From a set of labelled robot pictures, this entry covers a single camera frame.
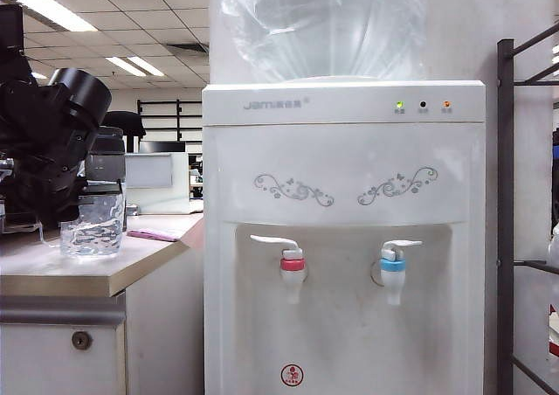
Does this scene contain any black computer monitor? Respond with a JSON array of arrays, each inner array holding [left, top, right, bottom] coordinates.
[[0, 4, 25, 49]]

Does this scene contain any white water dispenser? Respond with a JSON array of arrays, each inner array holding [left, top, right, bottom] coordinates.
[[202, 76, 488, 395]]

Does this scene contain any black office chair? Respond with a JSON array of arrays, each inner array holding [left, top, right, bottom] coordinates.
[[104, 111, 148, 154]]

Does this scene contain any red and white package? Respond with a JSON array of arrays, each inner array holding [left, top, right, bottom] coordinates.
[[548, 305, 559, 357]]

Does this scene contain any large ceiling light panel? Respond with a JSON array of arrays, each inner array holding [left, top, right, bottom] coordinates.
[[3, 0, 100, 33]]

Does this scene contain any white bottle on rack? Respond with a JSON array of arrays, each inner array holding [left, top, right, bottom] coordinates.
[[548, 222, 559, 269]]

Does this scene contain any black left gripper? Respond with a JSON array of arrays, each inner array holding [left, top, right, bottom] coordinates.
[[3, 167, 124, 231]]

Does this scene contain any double ceiling light panel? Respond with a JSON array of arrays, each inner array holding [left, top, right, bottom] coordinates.
[[106, 56, 166, 78]]

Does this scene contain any white drawer cabinet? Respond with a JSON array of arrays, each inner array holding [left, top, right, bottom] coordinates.
[[0, 296, 128, 395]]

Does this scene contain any black and blue item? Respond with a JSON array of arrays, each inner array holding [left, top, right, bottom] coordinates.
[[550, 128, 559, 182]]

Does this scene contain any black background shelf frame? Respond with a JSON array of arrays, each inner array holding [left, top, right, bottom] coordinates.
[[137, 99, 204, 154]]

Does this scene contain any grey document tray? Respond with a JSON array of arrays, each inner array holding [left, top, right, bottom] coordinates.
[[0, 213, 45, 237]]

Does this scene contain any black background monitor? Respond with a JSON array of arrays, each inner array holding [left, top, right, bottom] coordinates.
[[139, 141, 187, 155]]

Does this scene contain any dark metal rack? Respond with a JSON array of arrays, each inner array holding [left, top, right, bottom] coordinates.
[[496, 22, 559, 395]]

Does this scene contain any blue cold water tap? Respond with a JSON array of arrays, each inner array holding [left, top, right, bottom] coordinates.
[[377, 239, 424, 307]]

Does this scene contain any light wooden desk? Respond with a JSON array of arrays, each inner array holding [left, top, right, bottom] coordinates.
[[0, 213, 206, 299]]

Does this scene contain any ceiling air vent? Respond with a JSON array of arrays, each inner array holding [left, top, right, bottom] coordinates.
[[168, 44, 210, 59]]

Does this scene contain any grey sports bottle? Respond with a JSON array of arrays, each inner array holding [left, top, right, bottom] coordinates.
[[85, 126, 128, 232]]

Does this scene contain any water jug in plastic bag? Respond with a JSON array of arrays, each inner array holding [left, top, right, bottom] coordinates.
[[219, 0, 431, 84]]

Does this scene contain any pink booklet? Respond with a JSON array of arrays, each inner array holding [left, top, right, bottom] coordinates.
[[127, 227, 187, 243]]

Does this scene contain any red hot water tap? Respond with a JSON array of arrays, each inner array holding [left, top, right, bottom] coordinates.
[[250, 233, 307, 305]]

